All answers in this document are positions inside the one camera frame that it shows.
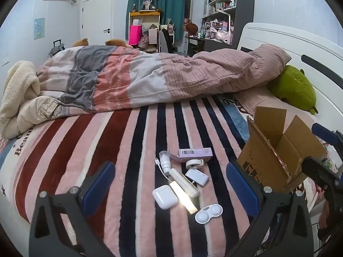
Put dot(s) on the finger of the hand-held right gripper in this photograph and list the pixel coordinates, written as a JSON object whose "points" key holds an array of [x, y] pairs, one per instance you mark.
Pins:
{"points": [[323, 133], [319, 170]]}

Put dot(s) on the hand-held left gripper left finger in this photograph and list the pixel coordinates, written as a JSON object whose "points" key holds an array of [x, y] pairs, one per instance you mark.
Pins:
{"points": [[98, 191]]}

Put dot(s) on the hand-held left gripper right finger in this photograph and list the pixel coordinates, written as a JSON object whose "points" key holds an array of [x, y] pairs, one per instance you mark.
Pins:
{"points": [[241, 191]]}

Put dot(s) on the brown cardboard box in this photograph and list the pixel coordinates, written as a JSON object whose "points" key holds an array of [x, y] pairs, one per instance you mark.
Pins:
{"points": [[268, 163]]}

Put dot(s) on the white contact lens case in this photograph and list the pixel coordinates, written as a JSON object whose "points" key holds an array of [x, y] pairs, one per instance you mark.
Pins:
{"points": [[209, 213]]}

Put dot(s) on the small white rectangular box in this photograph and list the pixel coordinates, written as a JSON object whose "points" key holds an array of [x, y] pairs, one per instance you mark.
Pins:
{"points": [[197, 176]]}

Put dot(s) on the white tape roll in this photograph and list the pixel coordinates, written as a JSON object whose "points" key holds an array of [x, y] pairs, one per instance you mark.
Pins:
{"points": [[194, 163]]}

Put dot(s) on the white cylindrical tube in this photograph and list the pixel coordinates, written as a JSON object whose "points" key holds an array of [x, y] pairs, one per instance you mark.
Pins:
{"points": [[186, 183]]}

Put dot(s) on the shiny rectangular mirror strip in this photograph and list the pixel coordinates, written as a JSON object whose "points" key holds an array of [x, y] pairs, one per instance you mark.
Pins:
{"points": [[185, 200]]}

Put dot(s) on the purple rectangular box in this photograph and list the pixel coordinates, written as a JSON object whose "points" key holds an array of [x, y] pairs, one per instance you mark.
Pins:
{"points": [[195, 153]]}

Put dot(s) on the white earbuds case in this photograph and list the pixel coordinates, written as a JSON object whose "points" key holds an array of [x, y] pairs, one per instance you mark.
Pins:
{"points": [[164, 196]]}

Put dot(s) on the small white bottle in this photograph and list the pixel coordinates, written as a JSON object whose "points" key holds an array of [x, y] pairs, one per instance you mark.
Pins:
{"points": [[164, 159]]}

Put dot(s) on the green plush pillow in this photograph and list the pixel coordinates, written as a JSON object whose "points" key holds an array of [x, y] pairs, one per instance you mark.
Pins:
{"points": [[293, 85]]}

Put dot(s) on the striped fleece blanket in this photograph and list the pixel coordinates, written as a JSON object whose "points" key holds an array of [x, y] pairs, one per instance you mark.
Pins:
{"points": [[134, 139]]}

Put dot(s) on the pink striped pillow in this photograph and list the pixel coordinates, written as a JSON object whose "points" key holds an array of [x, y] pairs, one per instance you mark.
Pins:
{"points": [[257, 101]]}

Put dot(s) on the beige quilt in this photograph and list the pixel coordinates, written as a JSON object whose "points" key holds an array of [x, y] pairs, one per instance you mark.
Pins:
{"points": [[37, 112]]}

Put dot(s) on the white bed headboard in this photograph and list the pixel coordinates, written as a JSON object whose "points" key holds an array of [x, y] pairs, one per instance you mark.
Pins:
{"points": [[281, 37]]}

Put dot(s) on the pink grey patterned duvet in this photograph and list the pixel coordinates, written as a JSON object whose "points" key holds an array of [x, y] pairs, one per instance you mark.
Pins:
{"points": [[160, 77]]}

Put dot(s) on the cream fleece blanket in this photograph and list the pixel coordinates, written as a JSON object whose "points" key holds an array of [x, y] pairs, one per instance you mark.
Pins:
{"points": [[18, 83]]}

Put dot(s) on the dark suitcase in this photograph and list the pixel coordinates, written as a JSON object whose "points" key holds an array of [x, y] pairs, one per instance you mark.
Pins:
{"points": [[56, 49]]}

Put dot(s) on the brown plush toy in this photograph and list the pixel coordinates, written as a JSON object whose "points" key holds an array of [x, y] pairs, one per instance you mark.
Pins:
{"points": [[80, 42], [118, 43]]}

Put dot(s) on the grey bookshelf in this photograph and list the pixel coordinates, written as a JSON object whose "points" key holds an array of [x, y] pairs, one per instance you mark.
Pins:
{"points": [[243, 2]]}

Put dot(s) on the dark desk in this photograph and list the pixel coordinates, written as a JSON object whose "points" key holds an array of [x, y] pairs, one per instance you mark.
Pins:
{"points": [[198, 44]]}

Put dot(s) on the pink gift bag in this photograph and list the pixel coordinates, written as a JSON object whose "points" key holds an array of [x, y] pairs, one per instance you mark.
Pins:
{"points": [[135, 35]]}

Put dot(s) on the dark chair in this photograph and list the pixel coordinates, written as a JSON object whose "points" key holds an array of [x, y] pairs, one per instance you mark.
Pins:
{"points": [[166, 41]]}

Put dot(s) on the brown round vase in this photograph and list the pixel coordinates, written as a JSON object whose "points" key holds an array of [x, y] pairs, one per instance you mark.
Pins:
{"points": [[191, 29]]}

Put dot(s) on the white door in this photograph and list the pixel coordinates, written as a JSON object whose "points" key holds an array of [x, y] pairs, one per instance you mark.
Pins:
{"points": [[96, 16]]}

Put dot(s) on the yellow shelf unit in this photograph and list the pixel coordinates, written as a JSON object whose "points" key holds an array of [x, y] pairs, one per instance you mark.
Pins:
{"points": [[144, 14]]}

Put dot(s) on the glass display case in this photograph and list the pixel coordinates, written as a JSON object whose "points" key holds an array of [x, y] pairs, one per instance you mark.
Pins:
{"points": [[148, 1]]}

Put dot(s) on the blue wall poster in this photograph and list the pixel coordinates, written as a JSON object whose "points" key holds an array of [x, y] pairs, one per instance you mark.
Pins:
{"points": [[39, 29]]}

